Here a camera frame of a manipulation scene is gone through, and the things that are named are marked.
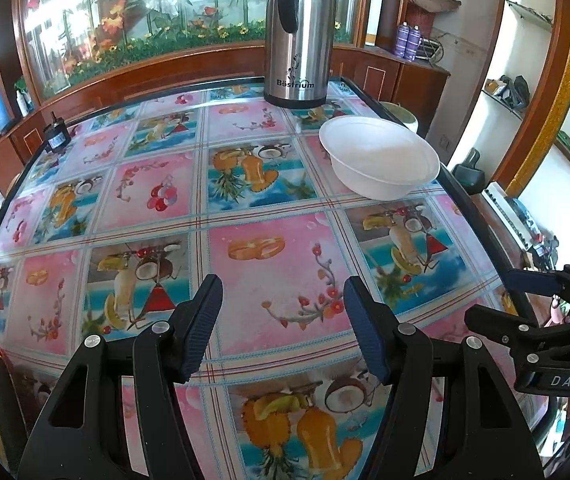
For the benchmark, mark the curved wooden cabinet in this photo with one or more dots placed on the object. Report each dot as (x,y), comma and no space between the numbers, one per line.
(165,70)

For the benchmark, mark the black mortar and pestle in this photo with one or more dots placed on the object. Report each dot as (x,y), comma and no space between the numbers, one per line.
(469,172)

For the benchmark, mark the fruit printed tablecloth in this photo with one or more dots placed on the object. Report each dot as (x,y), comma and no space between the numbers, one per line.
(265,220)

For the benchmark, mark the glass wall shelf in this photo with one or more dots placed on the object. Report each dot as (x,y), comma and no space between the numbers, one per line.
(507,95)

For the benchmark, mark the white bottle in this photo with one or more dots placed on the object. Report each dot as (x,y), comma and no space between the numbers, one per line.
(22,102)

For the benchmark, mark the small black device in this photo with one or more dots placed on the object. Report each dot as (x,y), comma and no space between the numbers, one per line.
(57,135)

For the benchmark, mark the stainless steel thermos jug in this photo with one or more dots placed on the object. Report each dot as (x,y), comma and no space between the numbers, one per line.
(297,45)

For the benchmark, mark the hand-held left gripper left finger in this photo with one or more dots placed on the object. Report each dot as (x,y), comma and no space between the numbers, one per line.
(199,332)

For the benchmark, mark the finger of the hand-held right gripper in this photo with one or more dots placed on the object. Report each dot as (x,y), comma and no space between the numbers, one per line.
(530,280)
(505,327)

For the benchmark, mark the white bowl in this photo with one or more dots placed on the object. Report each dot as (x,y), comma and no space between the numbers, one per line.
(380,155)

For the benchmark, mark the brown wicker basket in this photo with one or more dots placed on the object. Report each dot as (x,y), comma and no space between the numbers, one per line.
(427,12)

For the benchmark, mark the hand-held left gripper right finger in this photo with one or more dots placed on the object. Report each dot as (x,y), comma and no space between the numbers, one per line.
(365,332)

